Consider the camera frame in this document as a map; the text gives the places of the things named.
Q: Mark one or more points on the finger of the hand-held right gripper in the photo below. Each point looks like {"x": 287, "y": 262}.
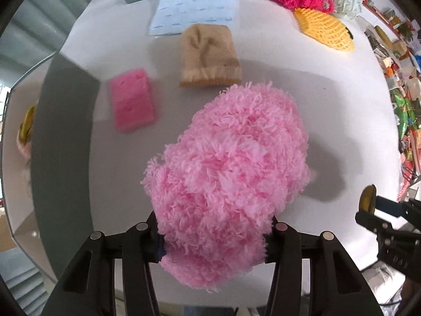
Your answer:
{"x": 371, "y": 220}
{"x": 388, "y": 204}

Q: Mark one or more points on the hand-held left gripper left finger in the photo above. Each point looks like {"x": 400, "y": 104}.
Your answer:
{"x": 154, "y": 247}

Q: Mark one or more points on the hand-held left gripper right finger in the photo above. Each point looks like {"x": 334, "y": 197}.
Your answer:
{"x": 274, "y": 247}

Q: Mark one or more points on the yellow round puff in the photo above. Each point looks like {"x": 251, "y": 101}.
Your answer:
{"x": 367, "y": 199}

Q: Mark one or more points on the light pink fluffy cloth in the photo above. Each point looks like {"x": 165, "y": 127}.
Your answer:
{"x": 230, "y": 177}

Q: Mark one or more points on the grey box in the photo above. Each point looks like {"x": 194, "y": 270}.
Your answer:
{"x": 62, "y": 138}

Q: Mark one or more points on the salmon knit item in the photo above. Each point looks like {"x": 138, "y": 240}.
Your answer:
{"x": 23, "y": 146}

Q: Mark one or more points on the yellow soft item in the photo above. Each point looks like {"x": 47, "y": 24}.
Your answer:
{"x": 28, "y": 121}

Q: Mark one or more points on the green snack packet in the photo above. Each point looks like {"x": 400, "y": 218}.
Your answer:
{"x": 406, "y": 115}

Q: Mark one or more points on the small pink sponge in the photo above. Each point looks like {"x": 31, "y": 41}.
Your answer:
{"x": 131, "y": 98}

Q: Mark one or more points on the yellow foam net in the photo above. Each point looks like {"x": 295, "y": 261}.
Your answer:
{"x": 322, "y": 28}

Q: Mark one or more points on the tan knit hat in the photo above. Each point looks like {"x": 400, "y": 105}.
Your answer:
{"x": 207, "y": 49}

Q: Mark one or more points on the light blue quilted pad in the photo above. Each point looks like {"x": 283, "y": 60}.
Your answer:
{"x": 194, "y": 3}

